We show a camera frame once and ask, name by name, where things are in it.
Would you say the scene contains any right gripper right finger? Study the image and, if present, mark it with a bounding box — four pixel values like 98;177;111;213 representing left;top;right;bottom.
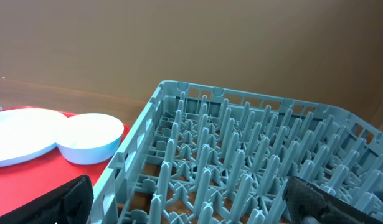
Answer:
282;176;382;224

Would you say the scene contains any light blue empty bowl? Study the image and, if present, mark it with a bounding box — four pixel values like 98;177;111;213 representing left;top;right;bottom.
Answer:
55;113;125;165

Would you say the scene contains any red serving tray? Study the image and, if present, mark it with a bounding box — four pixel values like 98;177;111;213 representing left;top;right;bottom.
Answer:
0;106;131;220

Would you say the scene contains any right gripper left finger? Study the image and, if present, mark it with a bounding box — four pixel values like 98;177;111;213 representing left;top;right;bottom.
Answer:
0;175;93;224

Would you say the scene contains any grey dishwasher rack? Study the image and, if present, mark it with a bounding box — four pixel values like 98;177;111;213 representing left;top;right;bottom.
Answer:
88;80;383;223

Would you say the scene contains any light blue plate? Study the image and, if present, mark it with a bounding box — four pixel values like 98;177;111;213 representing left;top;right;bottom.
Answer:
0;108;67;167

